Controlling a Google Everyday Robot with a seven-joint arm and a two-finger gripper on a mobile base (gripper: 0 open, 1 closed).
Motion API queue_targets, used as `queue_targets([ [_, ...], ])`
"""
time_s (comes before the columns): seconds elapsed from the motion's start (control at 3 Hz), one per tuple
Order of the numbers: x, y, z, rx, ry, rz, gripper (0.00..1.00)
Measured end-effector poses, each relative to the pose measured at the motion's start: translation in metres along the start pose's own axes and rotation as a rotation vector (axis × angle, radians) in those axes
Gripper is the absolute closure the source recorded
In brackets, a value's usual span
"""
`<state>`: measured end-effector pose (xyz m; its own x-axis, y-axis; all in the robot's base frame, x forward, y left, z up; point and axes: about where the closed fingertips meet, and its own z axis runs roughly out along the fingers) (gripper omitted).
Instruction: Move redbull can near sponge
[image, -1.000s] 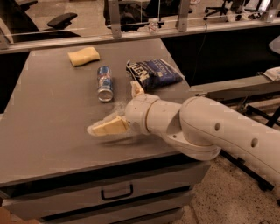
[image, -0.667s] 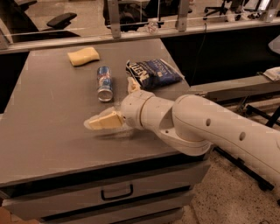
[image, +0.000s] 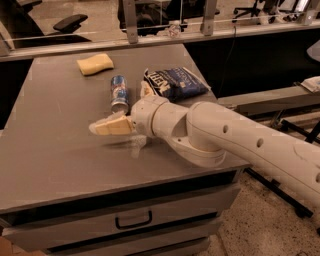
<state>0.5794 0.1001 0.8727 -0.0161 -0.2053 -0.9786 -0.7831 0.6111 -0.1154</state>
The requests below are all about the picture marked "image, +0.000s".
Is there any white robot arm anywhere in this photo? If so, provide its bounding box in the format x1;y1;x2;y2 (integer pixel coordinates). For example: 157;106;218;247
89;83;320;206

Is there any grey drawer cabinet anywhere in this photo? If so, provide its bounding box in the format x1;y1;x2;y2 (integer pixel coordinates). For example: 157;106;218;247
0;55;245;256

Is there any black metal stand frame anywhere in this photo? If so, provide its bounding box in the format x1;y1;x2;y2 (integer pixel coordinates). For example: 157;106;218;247
245;120;320;218

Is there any black hanging cable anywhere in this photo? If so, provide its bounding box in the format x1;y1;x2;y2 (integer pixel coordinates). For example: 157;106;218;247
218;25;238;98

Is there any yellow sponge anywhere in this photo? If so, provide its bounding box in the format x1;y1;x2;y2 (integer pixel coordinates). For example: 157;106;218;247
77;53;114;76

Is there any black office chair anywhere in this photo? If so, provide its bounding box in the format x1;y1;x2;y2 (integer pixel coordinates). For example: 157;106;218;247
0;0;89;48

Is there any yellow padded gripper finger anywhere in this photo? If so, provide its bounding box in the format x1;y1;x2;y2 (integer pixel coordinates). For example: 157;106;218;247
89;113;134;135
140;81;155;98

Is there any black drawer handle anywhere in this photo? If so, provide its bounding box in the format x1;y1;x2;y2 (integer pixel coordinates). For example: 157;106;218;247
115;210;153;230

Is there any blue chip bag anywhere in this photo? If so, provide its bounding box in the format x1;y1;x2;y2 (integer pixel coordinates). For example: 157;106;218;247
144;67;209;102

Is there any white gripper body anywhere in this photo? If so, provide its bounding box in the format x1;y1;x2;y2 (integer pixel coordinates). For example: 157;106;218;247
131;96;168;137

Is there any grey metal rail post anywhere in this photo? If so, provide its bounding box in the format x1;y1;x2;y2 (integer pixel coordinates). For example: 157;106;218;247
123;0;138;44
200;0;217;36

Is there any blue silver redbull can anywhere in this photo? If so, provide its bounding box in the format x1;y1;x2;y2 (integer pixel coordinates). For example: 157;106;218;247
111;75;129;114

